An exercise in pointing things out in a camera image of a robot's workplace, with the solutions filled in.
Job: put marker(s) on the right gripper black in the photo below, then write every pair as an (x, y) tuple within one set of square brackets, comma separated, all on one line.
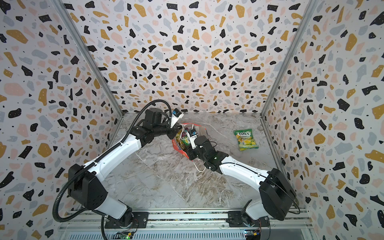
[(190, 149)]

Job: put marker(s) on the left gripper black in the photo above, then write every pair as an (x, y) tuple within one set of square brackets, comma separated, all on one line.
[(174, 131)]

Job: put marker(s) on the red paper bag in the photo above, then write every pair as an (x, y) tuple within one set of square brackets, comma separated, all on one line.
[(202, 131)]

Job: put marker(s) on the green yellow candy bag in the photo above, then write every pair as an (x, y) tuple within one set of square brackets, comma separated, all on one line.
[(245, 139)]

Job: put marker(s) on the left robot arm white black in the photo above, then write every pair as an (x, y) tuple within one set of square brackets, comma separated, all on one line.
[(85, 183)]

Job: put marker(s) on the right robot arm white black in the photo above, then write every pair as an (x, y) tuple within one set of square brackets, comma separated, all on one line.
[(277, 195)]

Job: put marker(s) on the green snack pack in bag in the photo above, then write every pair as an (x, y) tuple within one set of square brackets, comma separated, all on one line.
[(182, 140)]

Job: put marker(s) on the right circuit board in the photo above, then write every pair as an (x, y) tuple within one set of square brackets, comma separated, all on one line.
[(253, 234)]

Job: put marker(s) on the circuit board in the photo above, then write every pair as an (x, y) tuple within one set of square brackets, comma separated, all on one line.
[(126, 235), (253, 234)]

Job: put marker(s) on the left circuit board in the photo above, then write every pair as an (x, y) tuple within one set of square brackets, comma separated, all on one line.
[(126, 235)]

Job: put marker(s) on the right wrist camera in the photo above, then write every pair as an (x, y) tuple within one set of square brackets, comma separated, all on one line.
[(192, 135)]

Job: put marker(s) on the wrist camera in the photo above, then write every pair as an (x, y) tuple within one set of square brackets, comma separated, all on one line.
[(192, 135), (175, 117)]

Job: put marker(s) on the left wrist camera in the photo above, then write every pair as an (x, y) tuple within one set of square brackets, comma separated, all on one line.
[(175, 117)]

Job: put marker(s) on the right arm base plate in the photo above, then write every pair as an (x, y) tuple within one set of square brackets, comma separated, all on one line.
[(240, 219)]

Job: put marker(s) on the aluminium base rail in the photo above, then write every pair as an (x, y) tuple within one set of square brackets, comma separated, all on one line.
[(210, 224)]

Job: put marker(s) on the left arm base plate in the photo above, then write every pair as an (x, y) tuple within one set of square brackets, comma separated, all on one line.
[(133, 220)]

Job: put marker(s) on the left corner aluminium post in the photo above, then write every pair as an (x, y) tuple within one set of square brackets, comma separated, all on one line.
[(65, 16)]

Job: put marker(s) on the corner aluminium post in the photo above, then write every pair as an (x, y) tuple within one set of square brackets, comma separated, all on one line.
[(290, 54), (65, 16)]

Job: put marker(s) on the right corner aluminium post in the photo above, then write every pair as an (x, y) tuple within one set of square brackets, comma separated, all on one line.
[(290, 54)]

